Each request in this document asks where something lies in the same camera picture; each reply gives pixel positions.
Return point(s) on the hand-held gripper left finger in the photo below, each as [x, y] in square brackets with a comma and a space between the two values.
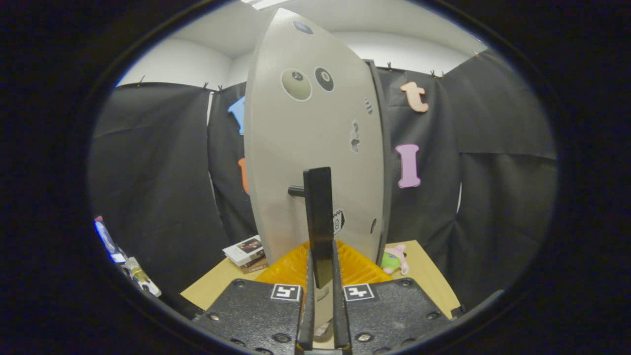
[256, 315]

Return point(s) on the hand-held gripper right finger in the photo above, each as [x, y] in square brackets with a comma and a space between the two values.
[389, 315]

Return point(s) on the light grey shoe cabinet door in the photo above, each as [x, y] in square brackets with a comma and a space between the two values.
[286, 148]

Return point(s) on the green pink plush toy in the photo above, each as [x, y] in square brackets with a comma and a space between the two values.
[392, 262]

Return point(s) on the white book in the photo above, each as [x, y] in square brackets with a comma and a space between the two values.
[242, 249]

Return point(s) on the white blue packaging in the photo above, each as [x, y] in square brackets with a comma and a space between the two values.
[135, 273]

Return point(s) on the black backdrop cloth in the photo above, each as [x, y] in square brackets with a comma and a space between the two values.
[148, 172]

